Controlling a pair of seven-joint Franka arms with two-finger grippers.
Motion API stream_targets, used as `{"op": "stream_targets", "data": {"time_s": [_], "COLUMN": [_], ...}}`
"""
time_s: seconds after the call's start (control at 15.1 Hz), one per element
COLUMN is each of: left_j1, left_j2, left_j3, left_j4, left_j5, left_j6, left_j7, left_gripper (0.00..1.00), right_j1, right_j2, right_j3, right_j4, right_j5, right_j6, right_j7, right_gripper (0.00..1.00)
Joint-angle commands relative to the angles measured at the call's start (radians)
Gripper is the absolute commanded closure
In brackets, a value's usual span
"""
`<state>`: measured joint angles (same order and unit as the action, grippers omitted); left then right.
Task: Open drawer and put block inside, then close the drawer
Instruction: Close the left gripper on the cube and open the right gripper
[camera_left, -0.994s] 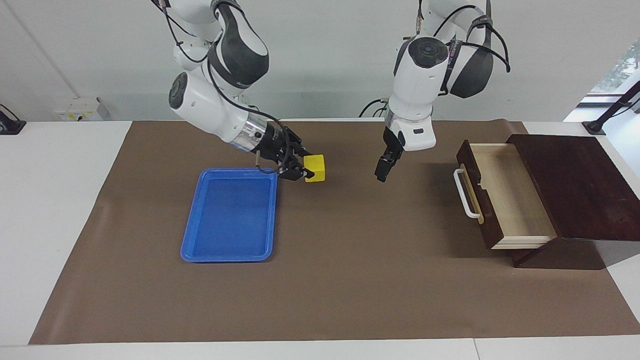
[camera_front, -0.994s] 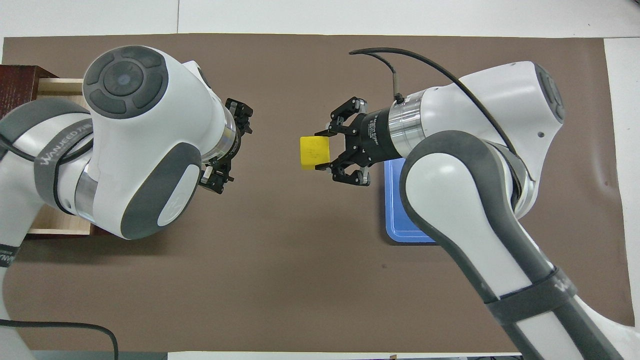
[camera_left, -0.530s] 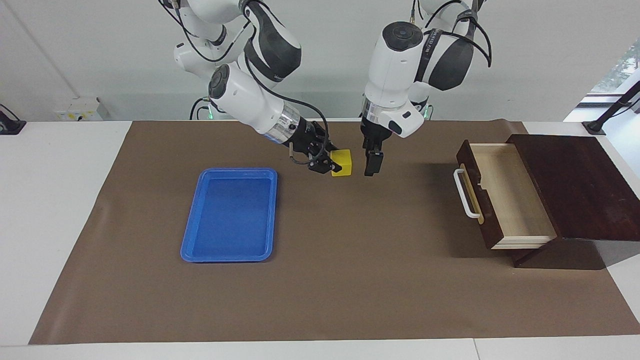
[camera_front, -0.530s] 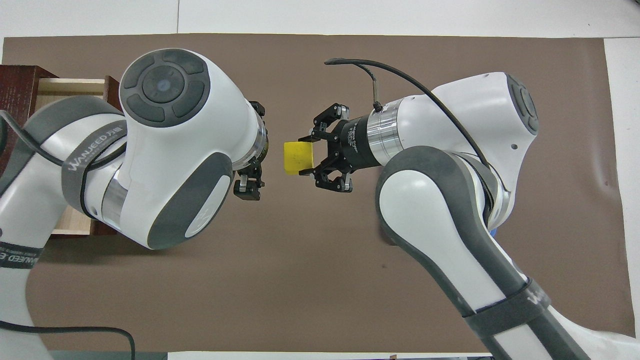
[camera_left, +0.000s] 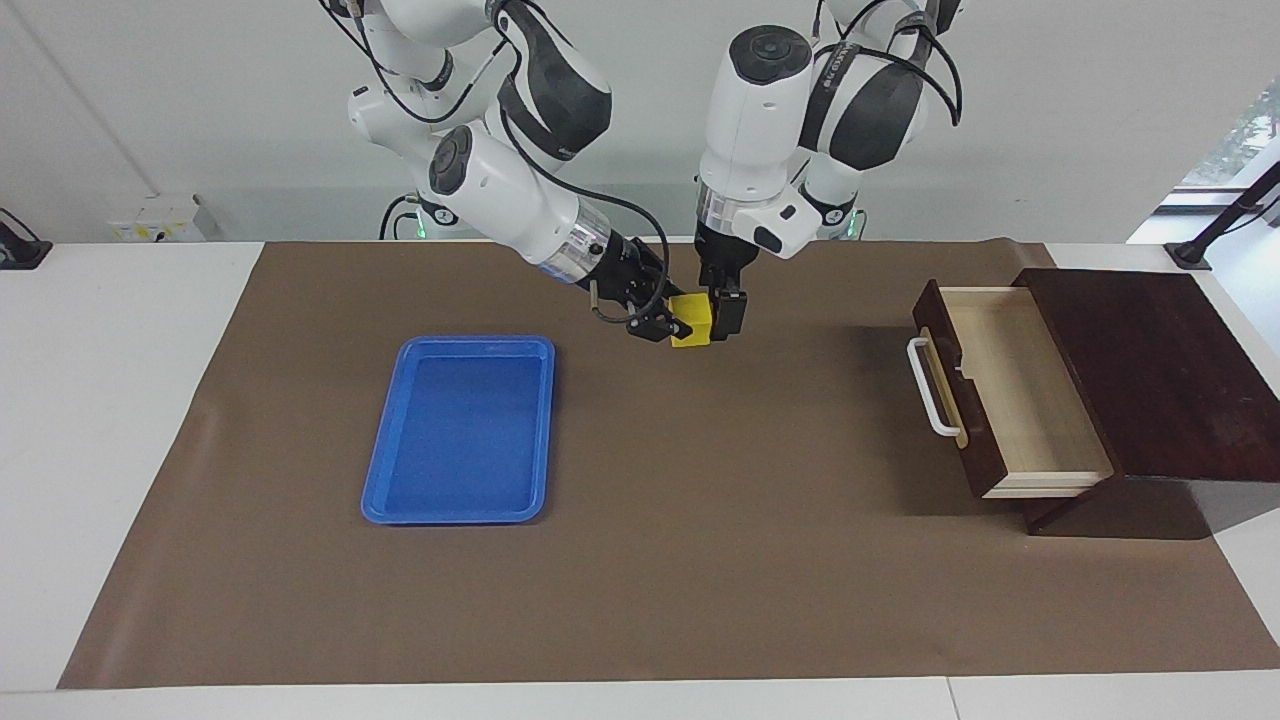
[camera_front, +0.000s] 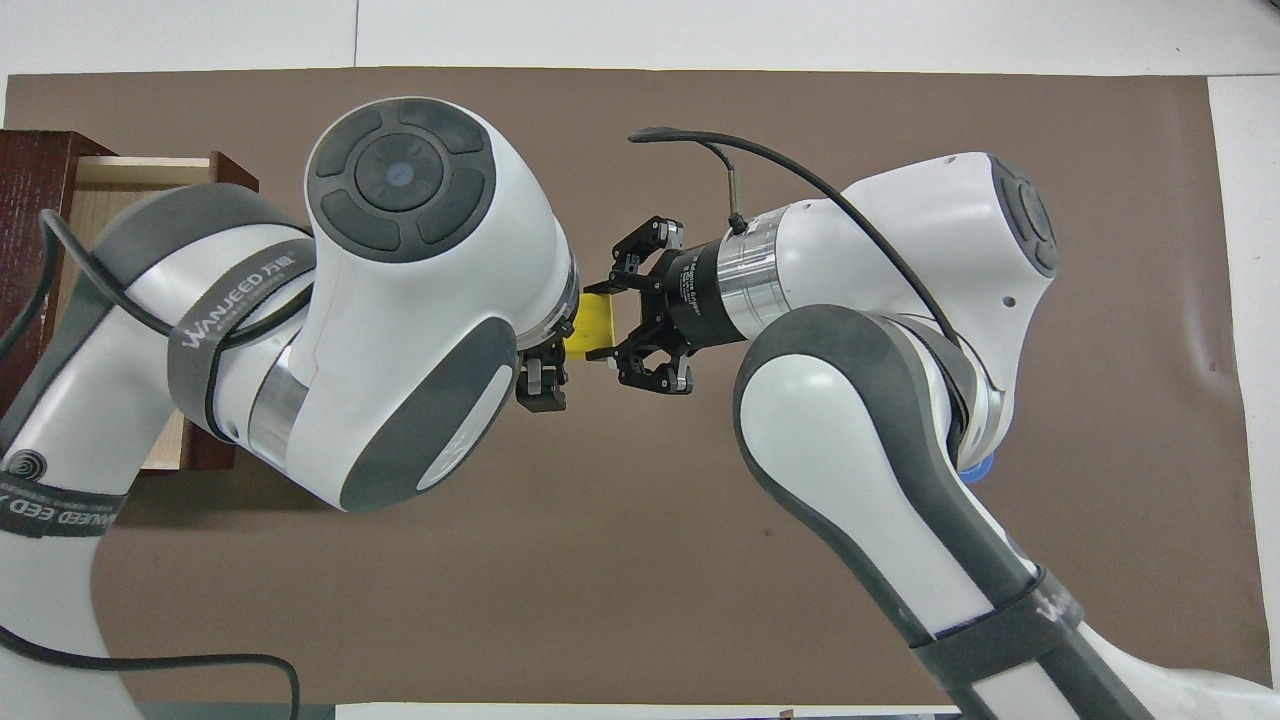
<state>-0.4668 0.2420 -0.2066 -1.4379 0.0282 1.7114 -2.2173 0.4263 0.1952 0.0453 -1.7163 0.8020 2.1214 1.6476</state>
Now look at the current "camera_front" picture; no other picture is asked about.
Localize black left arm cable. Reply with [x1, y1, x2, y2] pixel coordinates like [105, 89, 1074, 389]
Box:
[0, 208, 301, 720]

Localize brown paper table mat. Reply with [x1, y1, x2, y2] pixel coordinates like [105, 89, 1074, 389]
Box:
[0, 66, 1273, 707]

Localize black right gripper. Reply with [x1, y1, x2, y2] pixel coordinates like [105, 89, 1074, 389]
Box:
[515, 215, 750, 414]

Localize black right arm strap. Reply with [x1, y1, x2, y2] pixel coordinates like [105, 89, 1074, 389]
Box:
[908, 565, 1088, 693]

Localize yellow cube block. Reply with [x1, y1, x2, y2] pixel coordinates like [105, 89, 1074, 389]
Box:
[563, 290, 618, 361]

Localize black printed left arm strap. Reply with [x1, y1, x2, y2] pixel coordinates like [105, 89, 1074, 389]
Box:
[165, 240, 319, 441]

